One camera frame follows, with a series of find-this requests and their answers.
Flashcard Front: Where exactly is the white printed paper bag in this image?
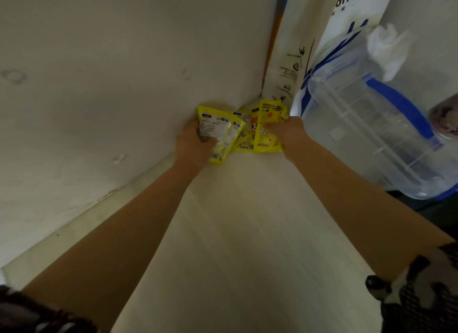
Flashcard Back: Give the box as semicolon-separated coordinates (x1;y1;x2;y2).
261;0;398;107

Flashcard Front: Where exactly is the clear plastic pitcher, blue handle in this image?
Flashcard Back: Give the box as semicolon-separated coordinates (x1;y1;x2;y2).
290;25;458;201

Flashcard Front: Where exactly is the yellow packet with white label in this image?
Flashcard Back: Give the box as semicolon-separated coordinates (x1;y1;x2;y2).
196;105;247;165

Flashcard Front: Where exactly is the patterned shirt sleeve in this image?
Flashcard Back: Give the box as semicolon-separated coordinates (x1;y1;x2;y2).
365;241;458;333
0;284;100;333

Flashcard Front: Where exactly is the yellow packet with orange figure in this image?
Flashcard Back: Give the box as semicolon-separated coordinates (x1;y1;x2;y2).
233;108;260;153

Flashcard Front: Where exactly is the person's left hand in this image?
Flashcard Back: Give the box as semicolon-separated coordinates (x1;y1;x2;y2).
174;119;218;172

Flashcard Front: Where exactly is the yellow packet with cartoon print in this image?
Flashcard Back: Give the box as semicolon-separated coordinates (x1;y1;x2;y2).
253;99;289;154

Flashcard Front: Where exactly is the person's right forearm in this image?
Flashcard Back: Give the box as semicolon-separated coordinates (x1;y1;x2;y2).
286;138;456;284

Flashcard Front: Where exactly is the crumpled white tissue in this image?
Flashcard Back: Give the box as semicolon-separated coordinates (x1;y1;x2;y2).
366;23;415;82

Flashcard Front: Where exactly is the patterned right shirt sleeve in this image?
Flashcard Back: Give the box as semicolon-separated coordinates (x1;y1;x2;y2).
365;241;458;333

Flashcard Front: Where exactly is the pinkish round container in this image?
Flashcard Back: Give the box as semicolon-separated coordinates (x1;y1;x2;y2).
428;92;458;139

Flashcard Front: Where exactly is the patterned left shirt sleeve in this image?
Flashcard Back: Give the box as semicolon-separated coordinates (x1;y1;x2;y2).
0;284;100;333

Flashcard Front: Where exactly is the person's left forearm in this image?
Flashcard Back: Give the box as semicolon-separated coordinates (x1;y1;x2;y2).
21;158;205;333

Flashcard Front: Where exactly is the person's right hand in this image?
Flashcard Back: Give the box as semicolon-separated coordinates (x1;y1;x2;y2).
264;116;311;162

